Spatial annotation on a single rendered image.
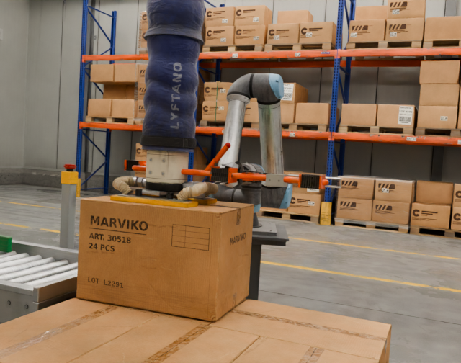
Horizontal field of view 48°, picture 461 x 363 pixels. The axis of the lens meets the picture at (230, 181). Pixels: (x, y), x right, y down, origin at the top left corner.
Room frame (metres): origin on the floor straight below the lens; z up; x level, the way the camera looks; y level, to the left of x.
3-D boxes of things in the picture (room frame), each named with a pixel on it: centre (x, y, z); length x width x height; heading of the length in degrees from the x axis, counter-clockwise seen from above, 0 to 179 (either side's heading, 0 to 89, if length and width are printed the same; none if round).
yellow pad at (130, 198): (2.02, 0.30, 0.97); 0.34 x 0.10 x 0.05; 69
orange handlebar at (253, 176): (2.15, 0.03, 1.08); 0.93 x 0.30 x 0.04; 69
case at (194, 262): (2.12, 0.24, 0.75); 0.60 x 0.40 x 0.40; 71
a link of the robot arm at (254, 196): (2.31, -0.09, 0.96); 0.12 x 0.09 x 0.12; 73
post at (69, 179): (2.94, 0.92, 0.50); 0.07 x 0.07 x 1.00; 67
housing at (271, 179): (1.94, -0.17, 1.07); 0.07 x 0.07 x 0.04; 69
